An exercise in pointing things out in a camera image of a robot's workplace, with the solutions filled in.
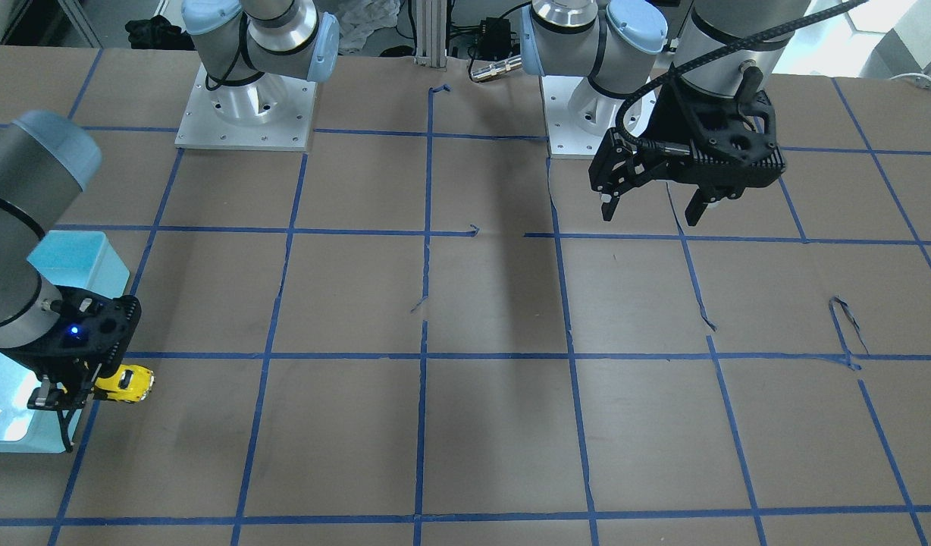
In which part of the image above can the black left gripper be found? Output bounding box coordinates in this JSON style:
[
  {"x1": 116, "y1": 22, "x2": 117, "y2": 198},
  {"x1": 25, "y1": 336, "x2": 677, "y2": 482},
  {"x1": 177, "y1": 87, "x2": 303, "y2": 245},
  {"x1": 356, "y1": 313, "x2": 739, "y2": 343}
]
[{"x1": 589, "y1": 80, "x2": 785, "y2": 227}]

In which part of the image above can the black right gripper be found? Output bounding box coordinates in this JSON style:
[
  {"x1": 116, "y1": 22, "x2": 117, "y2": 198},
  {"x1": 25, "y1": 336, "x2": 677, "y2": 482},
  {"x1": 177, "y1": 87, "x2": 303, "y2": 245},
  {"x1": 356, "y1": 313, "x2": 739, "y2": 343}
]
[{"x1": 1, "y1": 287, "x2": 141, "y2": 410}]

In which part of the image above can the yellow beetle toy car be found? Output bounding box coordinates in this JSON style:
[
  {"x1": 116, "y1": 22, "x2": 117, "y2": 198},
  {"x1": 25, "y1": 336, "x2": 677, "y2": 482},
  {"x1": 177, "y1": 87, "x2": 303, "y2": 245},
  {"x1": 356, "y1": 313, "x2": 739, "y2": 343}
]
[{"x1": 92, "y1": 364, "x2": 155, "y2": 403}]

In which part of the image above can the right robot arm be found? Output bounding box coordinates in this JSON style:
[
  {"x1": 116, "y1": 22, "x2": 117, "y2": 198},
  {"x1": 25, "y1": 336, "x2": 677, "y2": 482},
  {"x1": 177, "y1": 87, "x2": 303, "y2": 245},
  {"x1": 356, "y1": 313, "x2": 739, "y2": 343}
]
[{"x1": 0, "y1": 1, "x2": 341, "y2": 413}]

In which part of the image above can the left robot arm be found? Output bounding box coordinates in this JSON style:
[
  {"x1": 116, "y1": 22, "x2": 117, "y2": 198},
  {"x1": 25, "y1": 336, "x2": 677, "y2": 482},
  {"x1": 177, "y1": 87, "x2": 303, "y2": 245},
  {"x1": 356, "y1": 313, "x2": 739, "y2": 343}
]
[{"x1": 520, "y1": 1, "x2": 807, "y2": 227}]

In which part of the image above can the light blue plastic bin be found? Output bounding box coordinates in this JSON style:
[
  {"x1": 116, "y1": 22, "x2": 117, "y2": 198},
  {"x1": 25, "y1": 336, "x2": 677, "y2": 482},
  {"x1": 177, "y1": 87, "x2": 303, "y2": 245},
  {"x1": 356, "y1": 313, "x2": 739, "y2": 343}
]
[{"x1": 0, "y1": 231, "x2": 130, "y2": 453}]

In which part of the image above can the silver cylindrical connector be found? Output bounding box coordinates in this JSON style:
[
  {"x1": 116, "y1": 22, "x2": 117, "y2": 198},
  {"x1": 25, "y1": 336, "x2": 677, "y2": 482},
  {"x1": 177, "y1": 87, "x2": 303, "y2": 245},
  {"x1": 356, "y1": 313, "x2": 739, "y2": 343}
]
[{"x1": 469, "y1": 55, "x2": 523, "y2": 83}]

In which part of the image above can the black power adapter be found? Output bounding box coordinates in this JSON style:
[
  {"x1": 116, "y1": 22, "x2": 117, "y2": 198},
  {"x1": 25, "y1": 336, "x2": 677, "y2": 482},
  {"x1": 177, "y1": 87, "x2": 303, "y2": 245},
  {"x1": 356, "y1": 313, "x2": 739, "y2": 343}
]
[{"x1": 477, "y1": 17, "x2": 512, "y2": 60}]

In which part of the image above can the black cloth bundle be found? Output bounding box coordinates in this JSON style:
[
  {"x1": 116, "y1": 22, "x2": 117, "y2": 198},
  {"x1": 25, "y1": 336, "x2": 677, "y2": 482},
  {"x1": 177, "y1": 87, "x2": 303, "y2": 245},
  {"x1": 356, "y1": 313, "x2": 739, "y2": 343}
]
[{"x1": 124, "y1": 14, "x2": 196, "y2": 51}]

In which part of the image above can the white crumpled cloth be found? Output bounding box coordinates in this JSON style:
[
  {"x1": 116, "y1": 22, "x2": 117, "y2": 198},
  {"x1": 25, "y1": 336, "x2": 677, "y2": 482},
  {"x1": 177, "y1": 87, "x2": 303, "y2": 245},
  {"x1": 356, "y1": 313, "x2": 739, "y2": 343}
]
[{"x1": 334, "y1": 1, "x2": 402, "y2": 55}]

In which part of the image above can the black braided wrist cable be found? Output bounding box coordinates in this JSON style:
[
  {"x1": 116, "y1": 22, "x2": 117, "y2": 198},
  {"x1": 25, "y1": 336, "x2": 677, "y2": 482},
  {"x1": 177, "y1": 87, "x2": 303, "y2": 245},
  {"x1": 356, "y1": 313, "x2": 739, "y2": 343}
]
[{"x1": 616, "y1": 0, "x2": 868, "y2": 156}]

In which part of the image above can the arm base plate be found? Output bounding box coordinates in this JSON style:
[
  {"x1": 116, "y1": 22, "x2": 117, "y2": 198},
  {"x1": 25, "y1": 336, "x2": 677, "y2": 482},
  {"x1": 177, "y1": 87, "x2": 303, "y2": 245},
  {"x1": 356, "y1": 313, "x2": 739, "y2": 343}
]
[
  {"x1": 174, "y1": 67, "x2": 319, "y2": 152},
  {"x1": 541, "y1": 75, "x2": 624, "y2": 160}
]

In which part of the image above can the aluminium frame post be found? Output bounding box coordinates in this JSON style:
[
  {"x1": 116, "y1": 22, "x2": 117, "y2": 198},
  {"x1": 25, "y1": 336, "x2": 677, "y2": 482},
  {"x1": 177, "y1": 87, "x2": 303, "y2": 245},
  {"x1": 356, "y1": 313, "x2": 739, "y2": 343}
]
[{"x1": 408, "y1": 0, "x2": 449, "y2": 71}]

